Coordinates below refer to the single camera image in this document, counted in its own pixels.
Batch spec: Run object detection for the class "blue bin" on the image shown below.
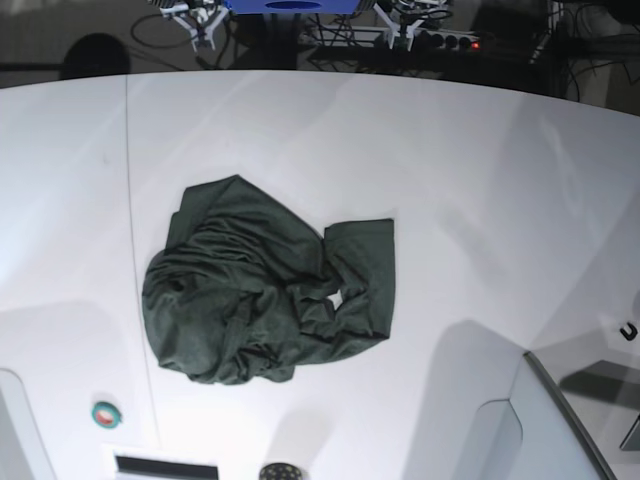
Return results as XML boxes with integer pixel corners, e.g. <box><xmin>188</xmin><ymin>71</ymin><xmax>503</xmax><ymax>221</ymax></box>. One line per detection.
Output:
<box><xmin>224</xmin><ymin>0</ymin><xmax>359</xmax><ymax>14</ymax></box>

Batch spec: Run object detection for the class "grey metal tray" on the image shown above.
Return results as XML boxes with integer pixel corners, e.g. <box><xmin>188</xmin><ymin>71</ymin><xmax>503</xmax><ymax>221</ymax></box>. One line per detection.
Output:
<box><xmin>527</xmin><ymin>349</ymin><xmax>639</xmax><ymax>479</ymax></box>

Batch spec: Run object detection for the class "dark green t-shirt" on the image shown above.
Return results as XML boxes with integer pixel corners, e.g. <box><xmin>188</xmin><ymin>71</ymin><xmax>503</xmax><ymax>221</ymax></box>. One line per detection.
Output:
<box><xmin>141</xmin><ymin>175</ymin><xmax>396</xmax><ymax>385</ymax></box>

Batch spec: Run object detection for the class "green tape roll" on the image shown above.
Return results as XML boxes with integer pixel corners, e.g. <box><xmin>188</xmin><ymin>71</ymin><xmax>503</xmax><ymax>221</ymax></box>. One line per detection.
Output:
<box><xmin>91</xmin><ymin>401</ymin><xmax>122</xmax><ymax>430</ymax></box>

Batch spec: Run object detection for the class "black U-shaped hook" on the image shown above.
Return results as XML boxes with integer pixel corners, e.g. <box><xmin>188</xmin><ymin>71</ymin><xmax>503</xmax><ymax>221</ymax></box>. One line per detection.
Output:
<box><xmin>619</xmin><ymin>322</ymin><xmax>638</xmax><ymax>342</ymax></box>

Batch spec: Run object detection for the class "black power strip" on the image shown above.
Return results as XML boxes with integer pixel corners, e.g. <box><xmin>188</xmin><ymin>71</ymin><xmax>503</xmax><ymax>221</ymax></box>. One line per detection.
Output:
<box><xmin>383</xmin><ymin>28</ymin><xmax>482</xmax><ymax>52</ymax></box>

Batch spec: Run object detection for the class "black perforated round object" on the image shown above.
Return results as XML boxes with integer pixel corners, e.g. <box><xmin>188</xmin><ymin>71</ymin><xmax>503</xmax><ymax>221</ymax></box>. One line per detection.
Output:
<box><xmin>259</xmin><ymin>463</ymin><xmax>304</xmax><ymax>480</ymax></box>

